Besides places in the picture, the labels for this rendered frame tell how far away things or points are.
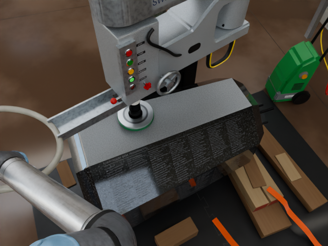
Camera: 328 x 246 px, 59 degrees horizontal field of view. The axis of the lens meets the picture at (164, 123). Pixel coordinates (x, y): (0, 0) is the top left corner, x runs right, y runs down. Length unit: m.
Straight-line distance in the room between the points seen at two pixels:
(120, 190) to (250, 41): 2.63
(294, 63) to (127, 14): 2.03
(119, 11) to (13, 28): 3.17
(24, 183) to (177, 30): 0.94
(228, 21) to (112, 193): 1.14
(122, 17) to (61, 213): 0.71
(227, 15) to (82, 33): 2.47
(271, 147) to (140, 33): 1.84
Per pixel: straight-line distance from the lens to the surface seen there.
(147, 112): 1.75
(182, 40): 1.44
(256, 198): 2.36
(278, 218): 2.47
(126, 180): 1.72
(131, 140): 1.71
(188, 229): 2.25
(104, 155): 1.68
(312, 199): 2.65
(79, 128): 1.46
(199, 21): 1.47
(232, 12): 1.68
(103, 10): 1.15
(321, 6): 3.87
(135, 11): 1.16
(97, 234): 0.59
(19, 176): 0.95
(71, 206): 0.76
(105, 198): 1.73
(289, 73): 2.93
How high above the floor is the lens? 2.30
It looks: 55 degrees down
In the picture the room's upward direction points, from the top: 1 degrees clockwise
